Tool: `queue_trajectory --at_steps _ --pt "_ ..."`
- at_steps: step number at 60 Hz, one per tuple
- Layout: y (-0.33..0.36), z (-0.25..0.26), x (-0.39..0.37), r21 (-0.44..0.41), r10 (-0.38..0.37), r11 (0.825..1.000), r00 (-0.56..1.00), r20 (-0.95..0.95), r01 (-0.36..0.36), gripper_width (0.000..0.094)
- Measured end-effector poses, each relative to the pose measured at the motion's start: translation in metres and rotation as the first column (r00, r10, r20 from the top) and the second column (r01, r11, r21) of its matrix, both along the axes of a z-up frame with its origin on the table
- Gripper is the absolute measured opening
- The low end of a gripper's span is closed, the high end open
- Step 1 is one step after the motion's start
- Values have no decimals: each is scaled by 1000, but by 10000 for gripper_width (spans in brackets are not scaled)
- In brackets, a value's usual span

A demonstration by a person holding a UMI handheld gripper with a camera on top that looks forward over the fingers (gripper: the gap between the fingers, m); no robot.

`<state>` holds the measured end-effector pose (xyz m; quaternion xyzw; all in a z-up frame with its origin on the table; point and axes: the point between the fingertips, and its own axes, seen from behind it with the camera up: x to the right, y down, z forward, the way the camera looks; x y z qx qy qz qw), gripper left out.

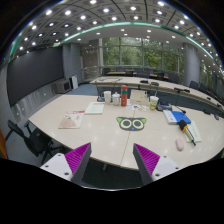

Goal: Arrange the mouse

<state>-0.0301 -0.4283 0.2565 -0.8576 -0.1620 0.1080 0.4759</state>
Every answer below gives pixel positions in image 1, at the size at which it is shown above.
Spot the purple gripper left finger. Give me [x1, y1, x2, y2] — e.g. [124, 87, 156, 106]
[41, 143, 91, 185]

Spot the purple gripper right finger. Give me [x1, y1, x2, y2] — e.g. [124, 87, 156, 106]
[133, 144, 180, 185]

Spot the pink computer mouse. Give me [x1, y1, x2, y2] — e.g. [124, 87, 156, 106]
[175, 138, 184, 151]

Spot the black office chair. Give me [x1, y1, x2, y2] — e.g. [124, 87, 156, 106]
[7, 120, 56, 163]

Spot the red and white magazine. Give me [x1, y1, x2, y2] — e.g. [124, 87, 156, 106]
[59, 110, 85, 129]

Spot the black yellow handheld tool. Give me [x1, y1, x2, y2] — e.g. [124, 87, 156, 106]
[179, 120, 196, 145]

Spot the colourful leaflet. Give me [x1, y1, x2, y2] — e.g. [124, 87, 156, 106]
[126, 104, 146, 112]

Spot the white open book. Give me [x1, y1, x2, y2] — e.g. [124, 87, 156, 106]
[85, 102, 104, 115]

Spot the green and white takeaway cup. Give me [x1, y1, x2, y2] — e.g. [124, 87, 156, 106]
[150, 96, 159, 110]

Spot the beige box on table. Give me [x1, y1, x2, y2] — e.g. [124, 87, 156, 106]
[130, 89, 149, 105]

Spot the white lidded mug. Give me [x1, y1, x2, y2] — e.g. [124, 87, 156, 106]
[112, 92, 121, 106]

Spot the white paper cup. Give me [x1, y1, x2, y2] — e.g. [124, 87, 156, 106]
[104, 91, 111, 104]

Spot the red thermos bottle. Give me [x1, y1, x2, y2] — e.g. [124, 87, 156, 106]
[121, 85, 128, 107]

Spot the large black wall screen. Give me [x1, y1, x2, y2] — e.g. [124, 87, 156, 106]
[7, 47, 64, 106]

